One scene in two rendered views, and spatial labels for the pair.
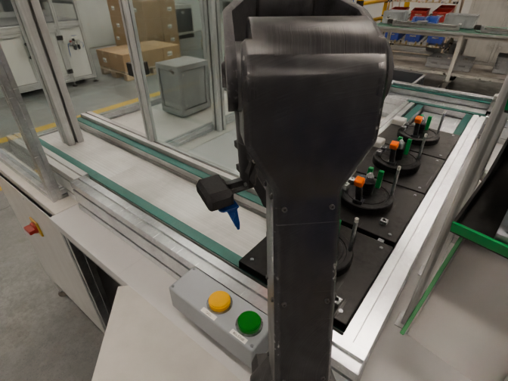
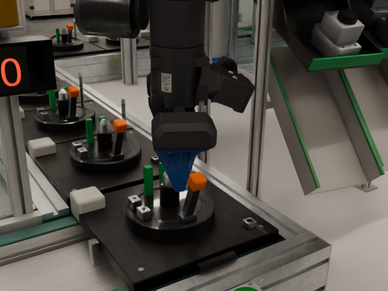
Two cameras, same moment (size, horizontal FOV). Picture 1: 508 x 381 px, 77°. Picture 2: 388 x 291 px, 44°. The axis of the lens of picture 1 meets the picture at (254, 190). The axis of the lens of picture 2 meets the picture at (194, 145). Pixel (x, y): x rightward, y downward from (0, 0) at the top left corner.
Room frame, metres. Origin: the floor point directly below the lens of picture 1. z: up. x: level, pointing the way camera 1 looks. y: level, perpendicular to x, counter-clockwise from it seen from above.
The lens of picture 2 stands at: (0.24, 0.47, 1.36)
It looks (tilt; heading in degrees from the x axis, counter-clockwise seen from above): 23 degrees down; 290
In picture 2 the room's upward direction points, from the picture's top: 1 degrees clockwise
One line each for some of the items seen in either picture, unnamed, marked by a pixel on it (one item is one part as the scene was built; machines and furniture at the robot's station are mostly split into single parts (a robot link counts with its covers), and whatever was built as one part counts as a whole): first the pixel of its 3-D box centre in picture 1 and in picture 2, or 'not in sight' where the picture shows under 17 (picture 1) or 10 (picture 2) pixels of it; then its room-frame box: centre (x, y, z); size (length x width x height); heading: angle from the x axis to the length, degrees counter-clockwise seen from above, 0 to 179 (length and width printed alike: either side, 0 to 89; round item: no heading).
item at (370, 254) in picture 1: (317, 256); (170, 220); (0.49, -0.14, 0.96); 0.24 x 0.24 x 0.02; 52
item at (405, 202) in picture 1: (367, 185); (104, 137); (0.69, -0.29, 1.01); 0.24 x 0.24 x 0.13; 52
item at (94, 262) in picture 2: not in sight; (94, 252); (0.57, -0.04, 0.95); 0.01 x 0.01 x 0.04; 52
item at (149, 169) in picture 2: not in sight; (148, 180); (0.53, -0.15, 1.01); 0.01 x 0.01 x 0.05; 52
